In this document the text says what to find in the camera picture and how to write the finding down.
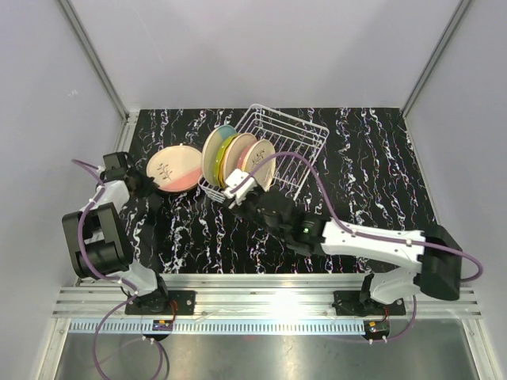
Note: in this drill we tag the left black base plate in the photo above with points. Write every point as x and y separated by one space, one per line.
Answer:
175 301

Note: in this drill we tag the blue cream branch plate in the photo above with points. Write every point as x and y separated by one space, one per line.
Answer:
211 148

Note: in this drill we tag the pink scalloped plate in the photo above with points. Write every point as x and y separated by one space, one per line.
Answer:
241 162

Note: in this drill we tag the pink cream branch plate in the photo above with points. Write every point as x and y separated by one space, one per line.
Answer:
175 168
232 154

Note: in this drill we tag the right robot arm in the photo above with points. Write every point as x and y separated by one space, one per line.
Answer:
422 264

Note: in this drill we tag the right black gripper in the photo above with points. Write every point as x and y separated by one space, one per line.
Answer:
245 203

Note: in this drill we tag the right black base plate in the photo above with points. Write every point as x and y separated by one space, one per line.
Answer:
360 304

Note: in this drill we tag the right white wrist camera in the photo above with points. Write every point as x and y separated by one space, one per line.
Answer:
238 185

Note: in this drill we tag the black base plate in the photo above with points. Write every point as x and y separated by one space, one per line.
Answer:
360 304
175 301

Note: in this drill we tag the orange cream branch plate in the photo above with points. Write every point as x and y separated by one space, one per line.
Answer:
256 154

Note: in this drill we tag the aluminium frame post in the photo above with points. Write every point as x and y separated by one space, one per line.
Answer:
451 28
93 58

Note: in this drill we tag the aluminium mounting rail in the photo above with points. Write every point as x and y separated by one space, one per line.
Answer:
245 296

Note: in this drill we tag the right aluminium frame post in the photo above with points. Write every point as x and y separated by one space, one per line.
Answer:
451 28

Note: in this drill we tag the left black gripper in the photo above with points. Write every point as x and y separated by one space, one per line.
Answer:
149 186

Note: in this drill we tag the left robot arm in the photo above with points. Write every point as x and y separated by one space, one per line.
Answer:
97 241

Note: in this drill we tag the green polka dot plate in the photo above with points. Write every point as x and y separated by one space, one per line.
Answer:
219 159

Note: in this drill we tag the white slotted cable duct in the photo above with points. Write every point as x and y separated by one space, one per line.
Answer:
345 327

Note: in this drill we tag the black marble pattern mat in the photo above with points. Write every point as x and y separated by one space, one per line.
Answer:
368 166

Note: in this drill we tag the left aluminium frame post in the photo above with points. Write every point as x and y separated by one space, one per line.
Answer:
93 58

